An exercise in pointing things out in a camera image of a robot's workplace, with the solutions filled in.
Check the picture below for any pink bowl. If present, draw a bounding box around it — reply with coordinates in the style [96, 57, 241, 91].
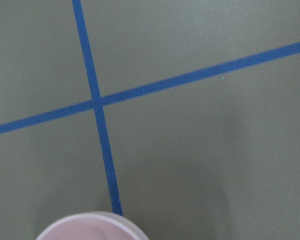
[37, 211, 148, 240]

